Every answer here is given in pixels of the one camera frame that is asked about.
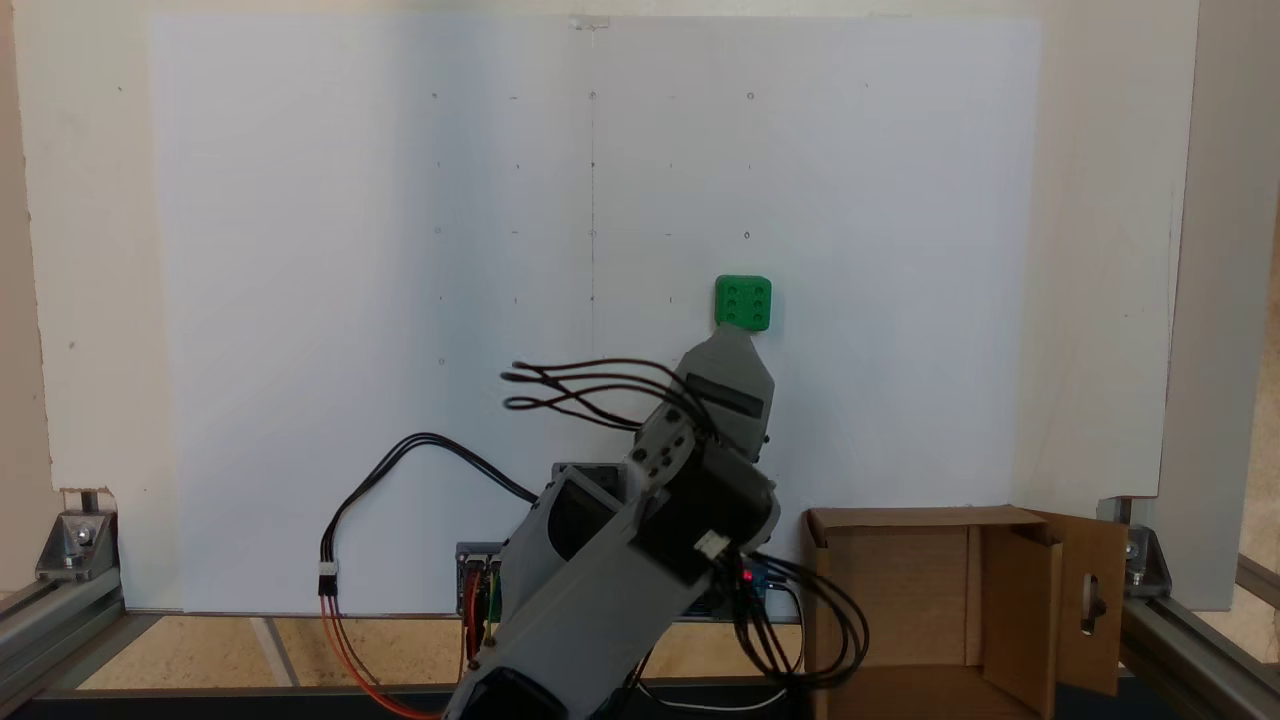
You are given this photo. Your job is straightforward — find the black arm wire loops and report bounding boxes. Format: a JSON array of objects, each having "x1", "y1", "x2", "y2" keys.
[
  {"x1": 500, "y1": 358, "x2": 706, "y2": 433},
  {"x1": 728, "y1": 548, "x2": 871, "y2": 693}
]

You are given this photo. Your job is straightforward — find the aluminium frame rail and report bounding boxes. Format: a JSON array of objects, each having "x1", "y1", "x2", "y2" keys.
[
  {"x1": 0, "y1": 570, "x2": 128, "y2": 707},
  {"x1": 1118, "y1": 590, "x2": 1280, "y2": 720}
]

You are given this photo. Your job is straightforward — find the open cardboard box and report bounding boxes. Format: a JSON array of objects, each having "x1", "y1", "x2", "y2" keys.
[{"x1": 802, "y1": 505, "x2": 1131, "y2": 720}]

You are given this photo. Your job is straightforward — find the green yellow blue jumper wires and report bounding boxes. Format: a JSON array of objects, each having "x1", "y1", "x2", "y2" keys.
[{"x1": 462, "y1": 560, "x2": 503, "y2": 666}]

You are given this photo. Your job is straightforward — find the white paper sheet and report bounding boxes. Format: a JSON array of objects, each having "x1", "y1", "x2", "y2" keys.
[{"x1": 148, "y1": 14, "x2": 1043, "y2": 617}]

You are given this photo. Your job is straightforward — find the circuit board with blue parts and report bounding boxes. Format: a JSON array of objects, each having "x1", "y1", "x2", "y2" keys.
[{"x1": 738, "y1": 562, "x2": 803, "y2": 623}]

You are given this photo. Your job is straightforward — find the long black cable bundle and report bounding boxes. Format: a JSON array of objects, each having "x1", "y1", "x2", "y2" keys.
[{"x1": 319, "y1": 431, "x2": 541, "y2": 601}]

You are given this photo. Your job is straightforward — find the metal corner bracket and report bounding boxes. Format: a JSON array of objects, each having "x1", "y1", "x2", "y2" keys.
[
  {"x1": 1124, "y1": 524, "x2": 1174, "y2": 599},
  {"x1": 36, "y1": 509, "x2": 120, "y2": 583}
]

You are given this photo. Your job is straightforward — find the orange and red wires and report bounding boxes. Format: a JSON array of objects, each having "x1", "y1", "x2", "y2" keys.
[{"x1": 319, "y1": 594, "x2": 443, "y2": 720}]

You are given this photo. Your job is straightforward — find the green die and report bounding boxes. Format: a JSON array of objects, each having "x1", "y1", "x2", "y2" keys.
[{"x1": 713, "y1": 275, "x2": 773, "y2": 333}]

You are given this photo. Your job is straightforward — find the circuit board with white connector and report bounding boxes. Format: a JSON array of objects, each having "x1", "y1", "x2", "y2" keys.
[{"x1": 455, "y1": 542, "x2": 507, "y2": 623}]

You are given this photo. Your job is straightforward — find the thin white wire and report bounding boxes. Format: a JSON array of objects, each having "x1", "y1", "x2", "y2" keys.
[{"x1": 640, "y1": 680, "x2": 803, "y2": 715}]

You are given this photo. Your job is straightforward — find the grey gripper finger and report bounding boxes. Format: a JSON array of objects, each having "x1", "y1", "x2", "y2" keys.
[{"x1": 688, "y1": 326, "x2": 773, "y2": 385}]

